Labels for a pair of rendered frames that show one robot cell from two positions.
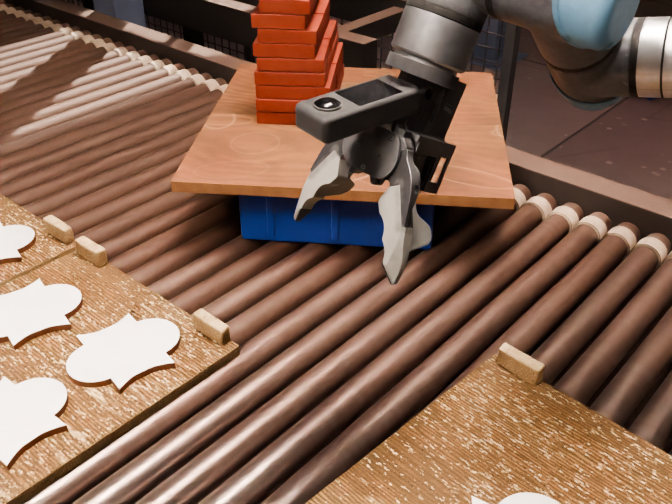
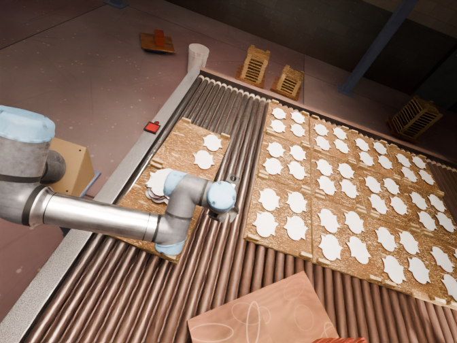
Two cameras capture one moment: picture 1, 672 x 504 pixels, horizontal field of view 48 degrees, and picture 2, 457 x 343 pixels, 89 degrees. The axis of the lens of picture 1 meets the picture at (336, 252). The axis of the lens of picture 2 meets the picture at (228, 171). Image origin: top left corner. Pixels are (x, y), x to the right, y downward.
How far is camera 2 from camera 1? 111 cm
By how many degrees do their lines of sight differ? 88
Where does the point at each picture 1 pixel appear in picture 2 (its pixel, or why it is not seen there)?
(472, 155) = not seen: outside the picture
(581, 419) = (149, 245)
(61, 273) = (304, 246)
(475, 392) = not seen: hidden behind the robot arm
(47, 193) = (355, 294)
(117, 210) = (327, 294)
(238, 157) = (299, 299)
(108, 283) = (290, 247)
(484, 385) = not seen: hidden behind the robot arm
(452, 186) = (214, 318)
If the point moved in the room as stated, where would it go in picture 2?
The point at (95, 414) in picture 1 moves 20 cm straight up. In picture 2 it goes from (256, 207) to (271, 186)
